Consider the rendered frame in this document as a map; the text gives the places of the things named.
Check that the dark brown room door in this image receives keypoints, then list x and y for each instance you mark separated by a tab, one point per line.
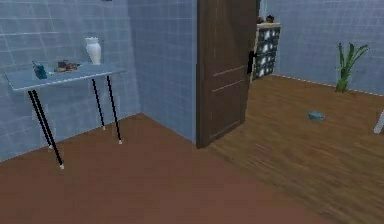
225	66

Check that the black and white shelf cabinet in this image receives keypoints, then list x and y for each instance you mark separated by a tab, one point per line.
266	50

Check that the white vase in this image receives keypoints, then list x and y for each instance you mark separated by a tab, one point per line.
93	50

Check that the dark small pot plant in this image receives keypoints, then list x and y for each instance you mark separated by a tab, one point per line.
269	18

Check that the small blue floor object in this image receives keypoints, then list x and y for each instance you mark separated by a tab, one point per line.
316	115

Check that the pale blue black-legged table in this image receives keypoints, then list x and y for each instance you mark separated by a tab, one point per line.
66	76

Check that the red and brown food plate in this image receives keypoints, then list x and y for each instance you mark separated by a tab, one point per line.
66	66

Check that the dark blue spray bottle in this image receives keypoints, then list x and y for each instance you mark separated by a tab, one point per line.
40	71

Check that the green house plant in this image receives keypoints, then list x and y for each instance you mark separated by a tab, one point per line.
347	66

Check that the pale grey slanted leg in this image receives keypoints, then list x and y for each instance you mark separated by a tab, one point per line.
379	124

